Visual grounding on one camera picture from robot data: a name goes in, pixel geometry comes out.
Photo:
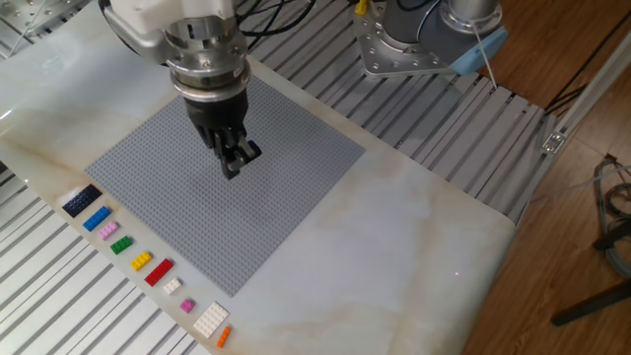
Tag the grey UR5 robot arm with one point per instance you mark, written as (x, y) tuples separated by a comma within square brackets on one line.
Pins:
[(424, 29)]

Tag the dark furniture leg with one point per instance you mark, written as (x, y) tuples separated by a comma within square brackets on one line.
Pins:
[(591, 305)]

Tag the green Lego brick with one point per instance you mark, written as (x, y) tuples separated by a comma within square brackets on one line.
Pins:
[(121, 245)]

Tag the light pink Lego brick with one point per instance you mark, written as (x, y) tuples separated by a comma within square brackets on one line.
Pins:
[(108, 230)]

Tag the blue Lego brick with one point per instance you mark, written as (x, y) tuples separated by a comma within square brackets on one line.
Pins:
[(96, 218)]

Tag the orange Lego brick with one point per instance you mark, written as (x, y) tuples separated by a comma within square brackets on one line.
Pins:
[(224, 336)]

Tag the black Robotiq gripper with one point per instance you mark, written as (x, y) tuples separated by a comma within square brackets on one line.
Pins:
[(217, 116)]

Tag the grey Lego baseplate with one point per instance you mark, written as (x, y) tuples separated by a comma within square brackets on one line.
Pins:
[(207, 217)]

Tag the white zip tie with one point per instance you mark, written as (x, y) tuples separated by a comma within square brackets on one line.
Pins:
[(485, 56)]

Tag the small white Lego brick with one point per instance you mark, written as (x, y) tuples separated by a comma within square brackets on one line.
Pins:
[(172, 286)]

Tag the dark navy Lego plate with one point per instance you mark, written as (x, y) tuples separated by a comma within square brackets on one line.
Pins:
[(82, 200)]

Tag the yellow Lego brick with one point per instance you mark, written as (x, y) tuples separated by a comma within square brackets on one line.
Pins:
[(141, 261)]

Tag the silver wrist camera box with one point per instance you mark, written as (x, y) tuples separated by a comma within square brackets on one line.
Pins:
[(135, 42)]

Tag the red Lego brick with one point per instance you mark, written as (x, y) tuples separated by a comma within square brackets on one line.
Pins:
[(159, 272)]

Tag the small yellow object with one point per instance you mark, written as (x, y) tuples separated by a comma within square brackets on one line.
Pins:
[(361, 7)]

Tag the large white Lego plate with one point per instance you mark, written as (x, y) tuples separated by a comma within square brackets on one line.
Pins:
[(211, 319)]

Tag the small magenta Lego brick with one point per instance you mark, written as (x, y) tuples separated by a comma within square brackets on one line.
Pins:
[(187, 305)]

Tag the perforated aluminium plate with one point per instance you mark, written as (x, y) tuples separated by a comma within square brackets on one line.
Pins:
[(29, 15)]

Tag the aluminium frame beam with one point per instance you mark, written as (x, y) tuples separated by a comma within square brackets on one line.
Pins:
[(591, 93)]

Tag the white marble slab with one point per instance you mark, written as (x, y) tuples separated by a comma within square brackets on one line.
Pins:
[(370, 246)]

